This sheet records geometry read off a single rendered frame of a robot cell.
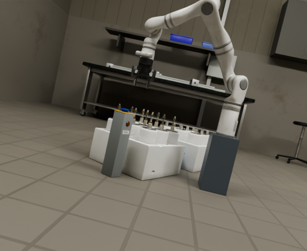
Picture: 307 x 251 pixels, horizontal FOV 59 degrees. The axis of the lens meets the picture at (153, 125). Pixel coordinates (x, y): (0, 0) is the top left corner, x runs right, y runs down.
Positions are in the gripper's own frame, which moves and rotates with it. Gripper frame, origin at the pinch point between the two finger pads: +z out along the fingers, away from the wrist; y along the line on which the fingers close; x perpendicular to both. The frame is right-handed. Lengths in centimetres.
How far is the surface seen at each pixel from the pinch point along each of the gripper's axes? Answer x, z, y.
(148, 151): 14.0, 32.0, -15.4
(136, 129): 3.2, 23.9, -3.7
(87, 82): -209, -1, 144
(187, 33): -326, -122, 43
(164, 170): -4.5, 42.8, -22.4
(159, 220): 53, 47, -34
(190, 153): -39, 35, -31
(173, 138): -14.3, 25.4, -22.1
